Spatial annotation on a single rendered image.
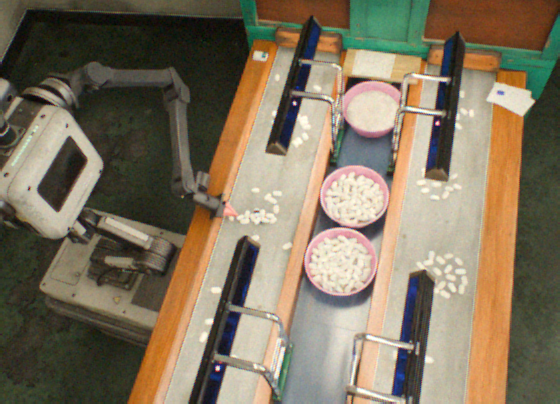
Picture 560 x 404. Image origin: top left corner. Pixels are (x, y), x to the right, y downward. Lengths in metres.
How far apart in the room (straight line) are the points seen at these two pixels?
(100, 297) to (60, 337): 0.61
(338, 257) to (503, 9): 1.16
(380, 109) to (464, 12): 0.51
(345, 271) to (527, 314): 1.13
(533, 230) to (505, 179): 0.85
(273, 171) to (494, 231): 0.89
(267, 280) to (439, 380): 0.69
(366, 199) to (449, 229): 0.34
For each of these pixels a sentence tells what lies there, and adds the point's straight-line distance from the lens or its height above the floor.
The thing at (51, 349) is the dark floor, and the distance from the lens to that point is 3.18.
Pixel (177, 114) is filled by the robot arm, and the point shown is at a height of 1.02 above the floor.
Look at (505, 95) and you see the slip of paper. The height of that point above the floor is 0.77.
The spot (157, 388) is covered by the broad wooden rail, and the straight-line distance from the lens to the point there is 2.13.
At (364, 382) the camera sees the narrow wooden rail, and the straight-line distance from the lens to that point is 2.04.
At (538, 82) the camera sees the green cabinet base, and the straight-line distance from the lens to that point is 2.80.
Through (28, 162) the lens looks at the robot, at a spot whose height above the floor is 1.45.
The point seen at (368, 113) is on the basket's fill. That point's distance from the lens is 2.53.
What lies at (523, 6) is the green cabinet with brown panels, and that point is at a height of 1.10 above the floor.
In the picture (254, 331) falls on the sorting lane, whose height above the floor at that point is 0.74.
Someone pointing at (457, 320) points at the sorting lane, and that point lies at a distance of 2.15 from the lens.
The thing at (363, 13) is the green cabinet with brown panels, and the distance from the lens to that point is 2.55.
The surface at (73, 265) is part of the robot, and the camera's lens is 2.73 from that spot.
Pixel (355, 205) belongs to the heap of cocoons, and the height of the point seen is 0.73.
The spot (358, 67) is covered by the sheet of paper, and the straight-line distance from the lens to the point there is 2.63.
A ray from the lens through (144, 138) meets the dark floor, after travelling 3.55.
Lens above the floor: 2.77
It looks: 61 degrees down
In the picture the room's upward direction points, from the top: 11 degrees counter-clockwise
